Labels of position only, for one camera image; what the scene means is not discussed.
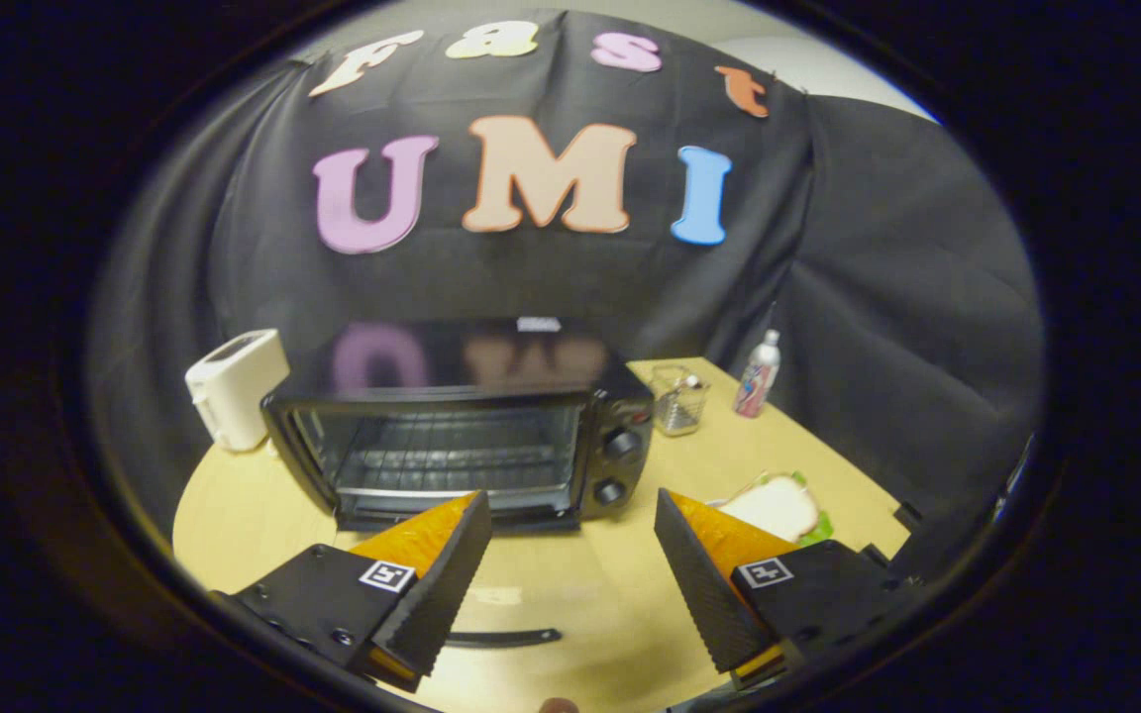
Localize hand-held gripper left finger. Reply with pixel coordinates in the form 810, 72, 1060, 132
209, 489, 494, 694

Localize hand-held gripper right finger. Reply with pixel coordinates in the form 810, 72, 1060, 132
654, 487, 928, 692

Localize black curved strip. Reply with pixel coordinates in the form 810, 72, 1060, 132
447, 628, 564, 650

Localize bread and lettuce sandwich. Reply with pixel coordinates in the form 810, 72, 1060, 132
707, 471, 834, 548

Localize white bread toaster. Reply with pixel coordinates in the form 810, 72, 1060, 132
184, 329, 291, 454

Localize small wire basket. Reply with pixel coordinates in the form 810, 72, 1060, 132
650, 364, 710, 438

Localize black backdrop cloth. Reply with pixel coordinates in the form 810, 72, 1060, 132
85, 8, 1045, 585

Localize black toaster oven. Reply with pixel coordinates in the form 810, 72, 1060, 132
260, 317, 656, 536

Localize clear bottle with red label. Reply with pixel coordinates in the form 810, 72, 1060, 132
735, 329, 782, 419

